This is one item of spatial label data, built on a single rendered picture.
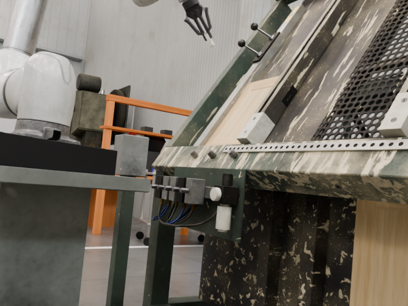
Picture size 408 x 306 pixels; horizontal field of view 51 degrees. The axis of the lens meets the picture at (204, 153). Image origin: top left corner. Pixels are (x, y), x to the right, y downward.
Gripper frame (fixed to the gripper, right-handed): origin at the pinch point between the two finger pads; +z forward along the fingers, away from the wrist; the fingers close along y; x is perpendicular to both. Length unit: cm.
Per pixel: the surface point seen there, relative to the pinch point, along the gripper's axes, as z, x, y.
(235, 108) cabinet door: 30.1, 23.3, -1.3
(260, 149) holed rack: 35, 72, -14
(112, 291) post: 70, 67, 74
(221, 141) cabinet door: 36, 42, 6
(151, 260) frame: 72, 49, 62
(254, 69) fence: 21.5, 4.4, -13.2
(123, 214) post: 45, 51, 59
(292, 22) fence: 13.5, -20.7, -36.8
